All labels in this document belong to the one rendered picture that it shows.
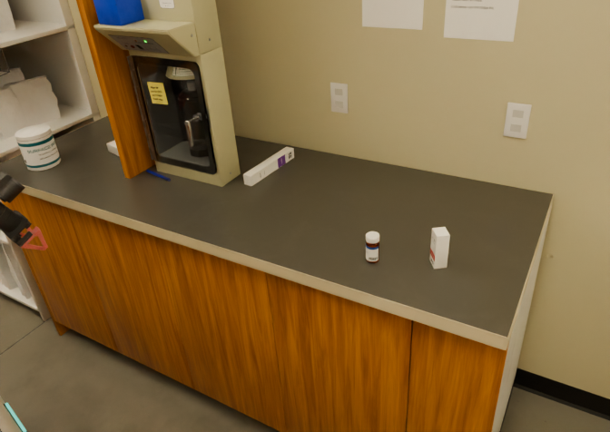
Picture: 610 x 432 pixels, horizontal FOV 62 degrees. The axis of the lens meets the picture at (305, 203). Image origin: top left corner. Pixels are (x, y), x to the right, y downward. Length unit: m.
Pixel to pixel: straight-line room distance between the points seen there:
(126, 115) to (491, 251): 1.32
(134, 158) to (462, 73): 1.21
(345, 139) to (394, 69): 0.35
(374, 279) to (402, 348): 0.21
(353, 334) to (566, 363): 1.05
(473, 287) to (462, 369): 0.21
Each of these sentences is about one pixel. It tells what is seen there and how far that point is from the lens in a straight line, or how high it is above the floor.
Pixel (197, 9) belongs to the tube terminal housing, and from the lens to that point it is 1.68.
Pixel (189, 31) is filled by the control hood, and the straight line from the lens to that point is 1.65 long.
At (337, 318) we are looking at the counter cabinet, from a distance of 1.48.
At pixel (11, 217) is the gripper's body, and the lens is 1.61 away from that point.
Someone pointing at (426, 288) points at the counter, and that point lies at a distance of 1.35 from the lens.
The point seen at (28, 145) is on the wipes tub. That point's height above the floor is 1.05.
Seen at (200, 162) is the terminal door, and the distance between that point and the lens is 1.85.
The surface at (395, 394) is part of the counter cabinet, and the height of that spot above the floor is 0.57.
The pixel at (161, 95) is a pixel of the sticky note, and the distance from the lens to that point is 1.85.
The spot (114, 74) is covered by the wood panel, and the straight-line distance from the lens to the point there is 1.94.
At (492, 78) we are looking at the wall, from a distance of 1.75.
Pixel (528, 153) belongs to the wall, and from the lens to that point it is 1.82.
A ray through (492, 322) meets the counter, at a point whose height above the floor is 0.94.
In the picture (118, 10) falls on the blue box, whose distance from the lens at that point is 1.73.
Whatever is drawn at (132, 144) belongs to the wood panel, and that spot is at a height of 1.06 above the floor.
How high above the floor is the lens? 1.81
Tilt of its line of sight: 31 degrees down
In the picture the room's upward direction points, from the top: 4 degrees counter-clockwise
